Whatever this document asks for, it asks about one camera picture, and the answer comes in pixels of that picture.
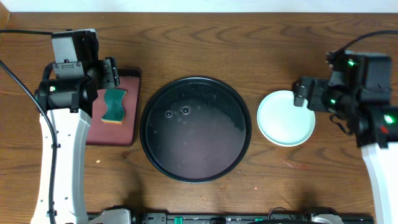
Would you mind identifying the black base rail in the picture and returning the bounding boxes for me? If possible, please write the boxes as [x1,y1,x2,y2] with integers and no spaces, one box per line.
[88,207,376,224]

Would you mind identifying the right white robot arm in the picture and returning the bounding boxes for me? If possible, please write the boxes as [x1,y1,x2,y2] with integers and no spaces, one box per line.
[293,77,397,223]

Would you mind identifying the rectangular black tray red liner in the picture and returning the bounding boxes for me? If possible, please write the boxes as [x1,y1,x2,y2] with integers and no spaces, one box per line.
[86,68,141,146]

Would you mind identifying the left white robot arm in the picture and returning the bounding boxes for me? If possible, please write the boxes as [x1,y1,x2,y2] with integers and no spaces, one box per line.
[31,57,132,223]

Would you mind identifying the round black tray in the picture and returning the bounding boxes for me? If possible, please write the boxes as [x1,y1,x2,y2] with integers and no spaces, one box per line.
[140,77,252,183]

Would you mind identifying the light blue plate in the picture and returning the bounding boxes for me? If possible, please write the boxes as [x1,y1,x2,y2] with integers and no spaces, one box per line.
[257,90,316,147]

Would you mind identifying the green and yellow sponge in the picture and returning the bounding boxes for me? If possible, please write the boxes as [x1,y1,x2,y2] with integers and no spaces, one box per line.
[101,88,127,124]

